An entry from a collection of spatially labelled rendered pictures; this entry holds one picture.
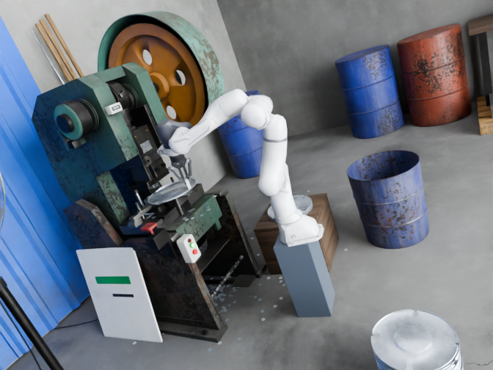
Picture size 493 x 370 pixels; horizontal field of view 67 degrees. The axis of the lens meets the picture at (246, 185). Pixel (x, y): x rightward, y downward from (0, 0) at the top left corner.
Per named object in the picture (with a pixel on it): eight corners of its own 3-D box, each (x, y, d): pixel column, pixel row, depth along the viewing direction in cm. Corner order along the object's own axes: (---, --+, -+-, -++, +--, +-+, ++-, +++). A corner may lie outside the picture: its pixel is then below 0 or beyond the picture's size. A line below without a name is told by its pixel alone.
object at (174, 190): (138, 205, 207) (137, 205, 207) (169, 182, 229) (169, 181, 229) (174, 202, 191) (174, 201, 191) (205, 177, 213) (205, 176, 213)
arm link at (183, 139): (220, 92, 169) (172, 124, 184) (211, 113, 155) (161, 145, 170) (235, 111, 174) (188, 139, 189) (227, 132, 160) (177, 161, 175)
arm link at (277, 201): (301, 197, 191) (287, 153, 183) (293, 216, 175) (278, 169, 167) (280, 201, 196) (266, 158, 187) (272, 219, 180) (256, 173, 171)
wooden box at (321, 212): (339, 236, 255) (326, 192, 243) (330, 271, 224) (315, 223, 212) (285, 241, 273) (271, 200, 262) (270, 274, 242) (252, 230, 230)
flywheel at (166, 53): (150, -8, 218) (118, 86, 264) (126, -6, 203) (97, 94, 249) (243, 70, 215) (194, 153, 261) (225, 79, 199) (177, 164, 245)
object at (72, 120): (170, 98, 222) (158, 69, 216) (83, 139, 172) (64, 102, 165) (150, 104, 232) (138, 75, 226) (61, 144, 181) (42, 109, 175)
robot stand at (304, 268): (334, 293, 206) (313, 224, 191) (331, 316, 191) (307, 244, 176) (304, 294, 214) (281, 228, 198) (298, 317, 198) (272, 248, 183)
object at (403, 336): (458, 313, 138) (458, 312, 137) (458, 381, 115) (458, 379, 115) (378, 307, 153) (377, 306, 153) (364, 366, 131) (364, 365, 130)
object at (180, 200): (210, 202, 211) (202, 182, 206) (196, 216, 200) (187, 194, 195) (178, 205, 224) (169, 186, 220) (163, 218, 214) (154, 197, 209)
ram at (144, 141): (172, 168, 212) (151, 120, 202) (155, 180, 201) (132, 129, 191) (152, 172, 222) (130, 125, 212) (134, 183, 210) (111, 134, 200)
